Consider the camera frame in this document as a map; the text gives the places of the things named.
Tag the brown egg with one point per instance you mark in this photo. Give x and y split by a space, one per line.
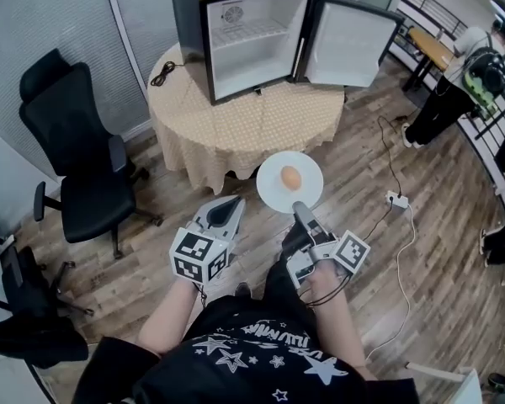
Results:
290 177

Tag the round table with beige cloth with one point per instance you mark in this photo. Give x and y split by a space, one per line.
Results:
256 120

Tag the person's black star shirt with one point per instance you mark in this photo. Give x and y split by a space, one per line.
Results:
244 364

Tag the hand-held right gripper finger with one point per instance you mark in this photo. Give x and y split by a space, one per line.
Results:
309 221

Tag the white table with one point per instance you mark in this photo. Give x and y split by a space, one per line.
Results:
471 389

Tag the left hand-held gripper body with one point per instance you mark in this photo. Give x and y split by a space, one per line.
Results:
198 255

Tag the black jacket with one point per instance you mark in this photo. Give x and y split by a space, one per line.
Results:
38 339

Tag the small black office chair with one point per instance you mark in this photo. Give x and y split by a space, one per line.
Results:
25 284

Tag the person's right forearm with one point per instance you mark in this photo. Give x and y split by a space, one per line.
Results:
336 331

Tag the black mini fridge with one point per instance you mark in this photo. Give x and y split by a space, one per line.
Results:
185 28

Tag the person's black trousers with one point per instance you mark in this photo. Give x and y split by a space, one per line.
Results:
286 288

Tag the person's left forearm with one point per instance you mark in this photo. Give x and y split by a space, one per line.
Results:
164 322

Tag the black mesh office chair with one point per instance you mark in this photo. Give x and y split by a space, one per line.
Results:
97 204

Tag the white round plate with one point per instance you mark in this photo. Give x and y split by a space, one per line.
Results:
269 183

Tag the person's right hand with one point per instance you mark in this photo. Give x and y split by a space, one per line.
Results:
328 278

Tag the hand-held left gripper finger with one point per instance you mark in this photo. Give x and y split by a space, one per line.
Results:
237 223
202 219

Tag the white power strip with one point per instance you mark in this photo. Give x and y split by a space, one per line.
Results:
397 200

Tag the person's dark shoe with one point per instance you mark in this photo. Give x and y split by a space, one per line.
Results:
242 289

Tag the wooden table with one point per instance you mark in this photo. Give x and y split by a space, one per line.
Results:
429 44

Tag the black dome backpack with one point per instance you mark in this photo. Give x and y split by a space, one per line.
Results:
490 74

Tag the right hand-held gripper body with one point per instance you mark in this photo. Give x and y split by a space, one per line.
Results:
320 253

